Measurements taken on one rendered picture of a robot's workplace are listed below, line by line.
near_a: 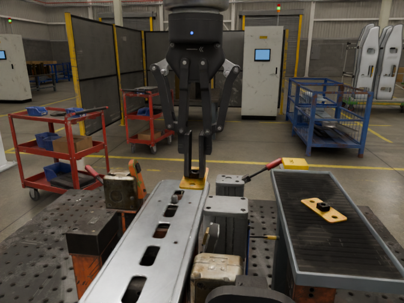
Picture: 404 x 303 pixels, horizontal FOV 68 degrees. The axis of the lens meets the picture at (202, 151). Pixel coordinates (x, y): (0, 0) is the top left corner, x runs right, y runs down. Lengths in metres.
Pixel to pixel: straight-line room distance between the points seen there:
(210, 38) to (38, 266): 1.08
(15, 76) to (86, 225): 10.10
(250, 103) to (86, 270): 6.40
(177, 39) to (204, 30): 0.04
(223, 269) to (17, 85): 10.46
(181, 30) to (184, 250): 0.49
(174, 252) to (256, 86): 6.37
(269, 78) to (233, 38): 1.46
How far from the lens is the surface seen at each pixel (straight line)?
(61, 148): 3.03
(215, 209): 0.66
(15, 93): 10.90
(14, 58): 10.79
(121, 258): 0.72
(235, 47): 7.74
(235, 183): 0.91
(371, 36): 9.12
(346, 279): 0.44
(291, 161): 0.82
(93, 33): 5.72
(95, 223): 0.81
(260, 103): 7.01
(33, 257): 1.36
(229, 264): 0.56
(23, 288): 1.22
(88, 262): 0.83
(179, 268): 0.68
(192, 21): 0.41
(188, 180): 0.48
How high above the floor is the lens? 1.43
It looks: 18 degrees down
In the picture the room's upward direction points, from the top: straight up
